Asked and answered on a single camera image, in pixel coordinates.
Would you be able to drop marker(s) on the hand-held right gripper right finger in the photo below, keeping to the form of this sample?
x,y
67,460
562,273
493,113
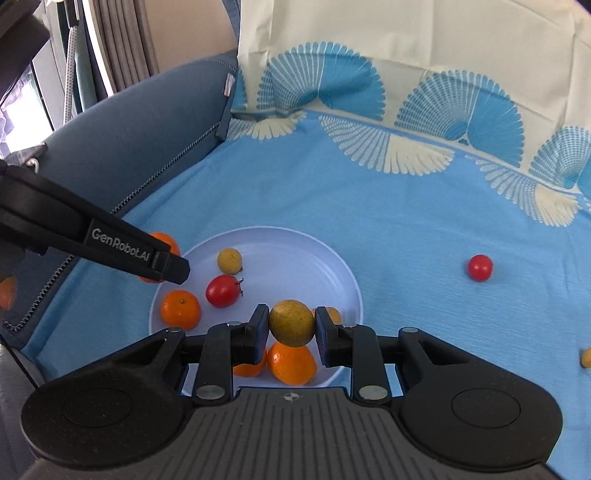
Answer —
x,y
323,339

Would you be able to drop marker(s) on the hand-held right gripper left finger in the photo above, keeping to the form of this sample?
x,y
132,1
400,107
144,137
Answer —
x,y
258,337

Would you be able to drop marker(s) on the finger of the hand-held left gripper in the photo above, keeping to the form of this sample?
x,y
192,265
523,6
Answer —
x,y
171,268

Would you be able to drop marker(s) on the small orange tangerine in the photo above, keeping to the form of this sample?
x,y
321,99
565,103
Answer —
x,y
7,293
335,316
166,243
180,310

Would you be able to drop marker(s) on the small yellow-brown fruit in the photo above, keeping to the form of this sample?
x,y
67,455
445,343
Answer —
x,y
229,260
586,358
292,323

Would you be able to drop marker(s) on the oval orange tangerine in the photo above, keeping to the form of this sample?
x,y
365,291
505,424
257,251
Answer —
x,y
292,364

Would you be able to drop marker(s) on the white round plate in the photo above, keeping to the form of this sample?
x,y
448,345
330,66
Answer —
x,y
295,267

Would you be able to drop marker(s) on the orange tangerine with stem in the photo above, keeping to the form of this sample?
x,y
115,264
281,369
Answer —
x,y
251,369

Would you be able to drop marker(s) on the red cherry tomato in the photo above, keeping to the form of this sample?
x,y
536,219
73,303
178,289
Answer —
x,y
480,267
222,290

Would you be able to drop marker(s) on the blue zippered sofa cushion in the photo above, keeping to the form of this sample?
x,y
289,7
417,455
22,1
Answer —
x,y
138,124

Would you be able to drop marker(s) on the blue fan-patterned cloth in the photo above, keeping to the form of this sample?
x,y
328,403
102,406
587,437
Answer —
x,y
415,221

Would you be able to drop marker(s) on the dark object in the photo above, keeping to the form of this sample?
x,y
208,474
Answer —
x,y
18,41

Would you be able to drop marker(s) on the beige curtain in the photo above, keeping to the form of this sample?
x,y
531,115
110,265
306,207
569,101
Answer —
x,y
120,41

